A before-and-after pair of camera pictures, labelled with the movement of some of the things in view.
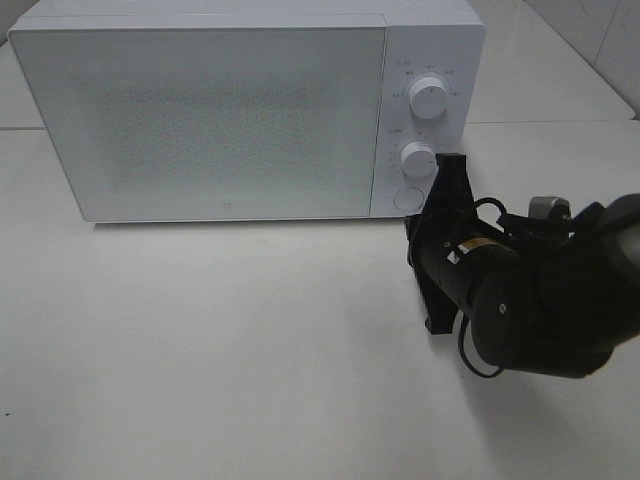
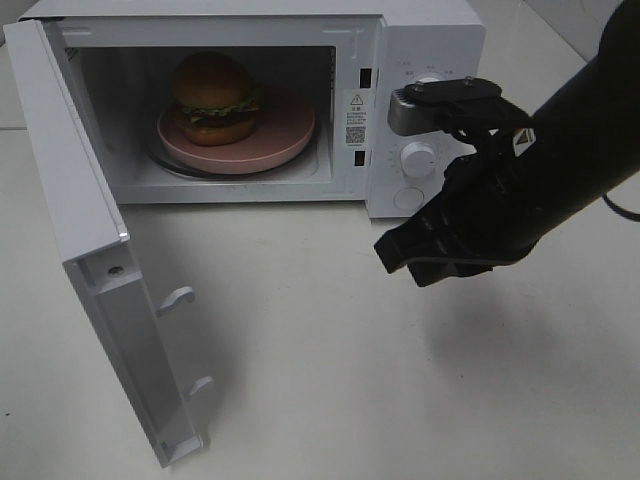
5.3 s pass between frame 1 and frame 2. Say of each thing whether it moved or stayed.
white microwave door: moved
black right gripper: moved
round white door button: stayed
